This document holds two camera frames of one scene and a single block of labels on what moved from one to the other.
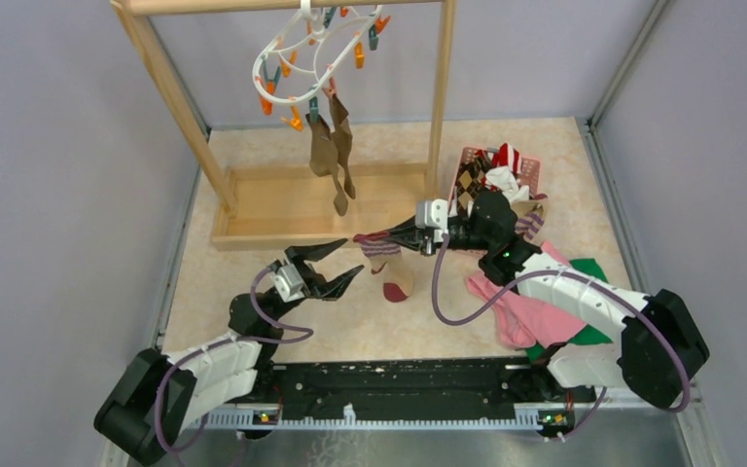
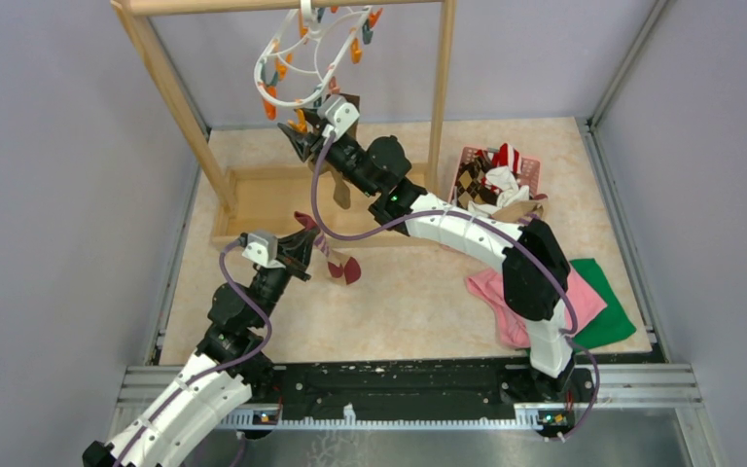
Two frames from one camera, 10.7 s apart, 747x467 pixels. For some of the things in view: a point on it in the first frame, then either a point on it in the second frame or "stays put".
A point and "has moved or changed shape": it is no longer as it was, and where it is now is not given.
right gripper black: [407, 234] → [302, 143]
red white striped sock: [509, 157] stays put
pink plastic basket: [528, 172] stays put
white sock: [504, 180] stays put
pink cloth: [525, 321] stays put
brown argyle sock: [471, 174] stays put
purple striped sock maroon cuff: [380, 249] → [337, 265]
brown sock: [342, 138] has moved or changed shape
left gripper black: [330, 290] → [295, 252]
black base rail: [523, 384] stays put
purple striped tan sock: [529, 218] stays put
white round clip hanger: [293, 64] has moved or changed shape
